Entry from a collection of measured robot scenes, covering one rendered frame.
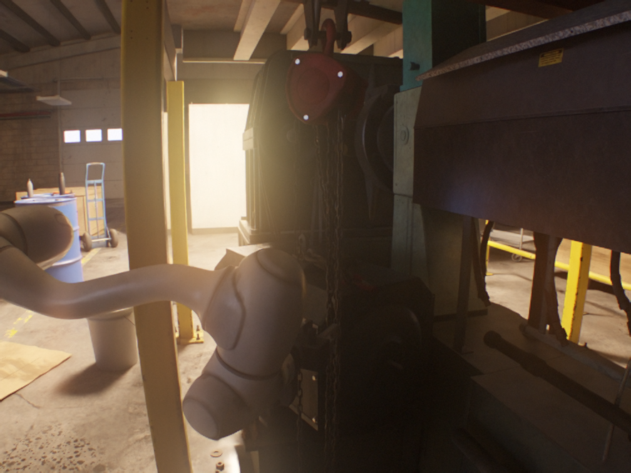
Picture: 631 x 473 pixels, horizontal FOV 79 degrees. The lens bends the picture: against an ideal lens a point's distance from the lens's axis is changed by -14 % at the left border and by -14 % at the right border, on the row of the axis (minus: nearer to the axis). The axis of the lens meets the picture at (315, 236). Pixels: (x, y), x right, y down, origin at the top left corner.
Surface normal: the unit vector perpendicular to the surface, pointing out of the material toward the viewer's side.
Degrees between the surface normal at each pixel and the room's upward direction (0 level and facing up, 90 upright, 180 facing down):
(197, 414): 88
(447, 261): 72
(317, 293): 45
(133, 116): 90
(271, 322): 101
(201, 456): 0
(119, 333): 93
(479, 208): 90
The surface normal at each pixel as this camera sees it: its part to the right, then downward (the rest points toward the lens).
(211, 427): -0.26, 0.29
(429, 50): -0.97, 0.04
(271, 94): 0.26, 0.17
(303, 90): -0.59, 0.20
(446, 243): 0.25, -0.14
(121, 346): 0.71, 0.17
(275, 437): 0.00, -0.98
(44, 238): 0.99, -0.09
